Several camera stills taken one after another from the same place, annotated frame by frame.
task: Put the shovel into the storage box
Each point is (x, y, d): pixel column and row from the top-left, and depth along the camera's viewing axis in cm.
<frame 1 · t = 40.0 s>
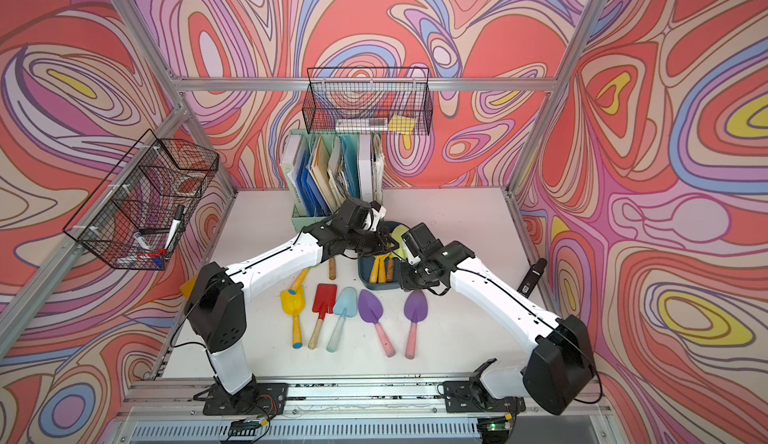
left hand: (401, 246, 81), fingers closed
right hand: (406, 288, 79), fingers closed
dark teal storage box: (365, 264, 99), point 2 cm above the table
yellow shovel wooden handle: (390, 266, 97), point 3 cm above the table
green shovel wooden handle: (332, 268, 98), point 2 cm above the table
yellow shovel blue tipped handle: (294, 305, 90), on the table
red shovel wooden handle: (324, 304, 92), on the table
light blue shovel: (346, 306, 90), on the table
purple shovel pink handle left: (371, 311, 90), on the table
mint green file organizer: (322, 169, 98), point 23 cm above the table
black stapler: (532, 276, 92), point 5 cm above the table

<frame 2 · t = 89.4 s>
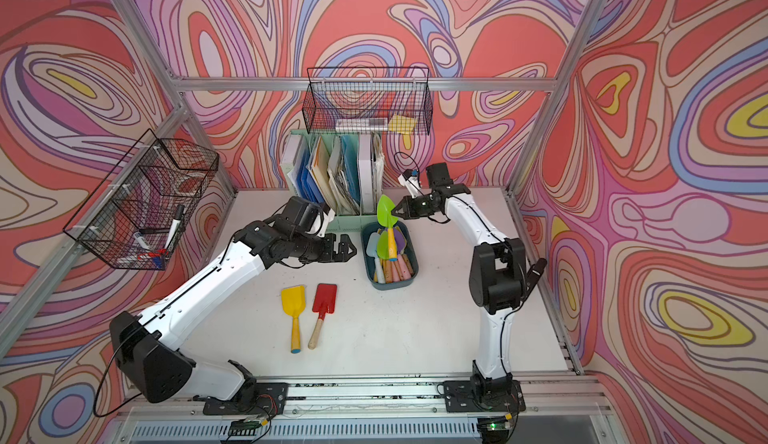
left hand: (345, 252, 76), fingers open
right hand: (395, 218, 91), fingers closed
purple shovel pink handle left: (401, 244, 100), point 5 cm above the table
green shovel yellow handle: (384, 211, 93), point 18 cm above the table
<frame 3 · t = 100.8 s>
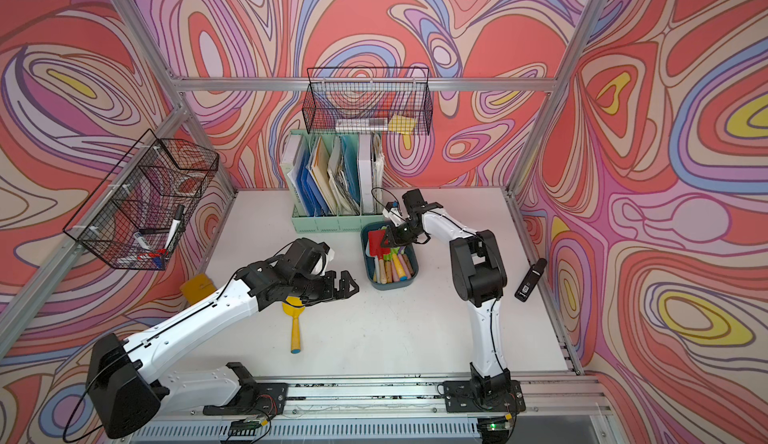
left hand: (349, 293, 75), fingers open
right hand: (388, 249, 98), fingers open
red shovel wooden handle: (376, 250, 98), point 5 cm above the table
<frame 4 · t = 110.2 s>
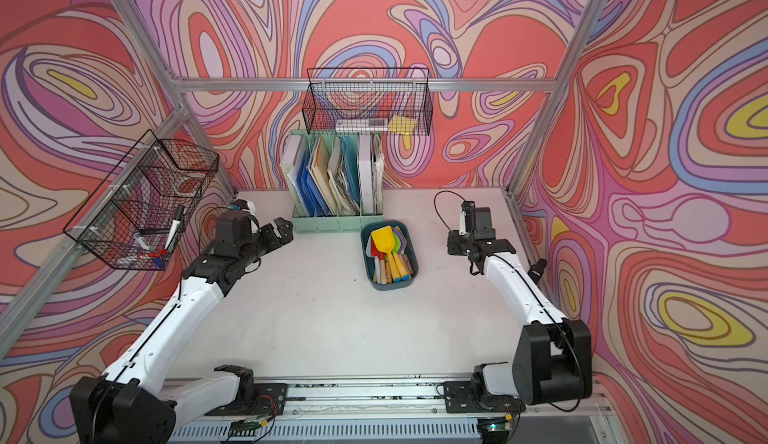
left hand: (280, 228, 79), fingers open
right hand: (458, 245, 87), fingers open
yellow shovel blue tipped handle: (384, 240, 101), point 5 cm above the table
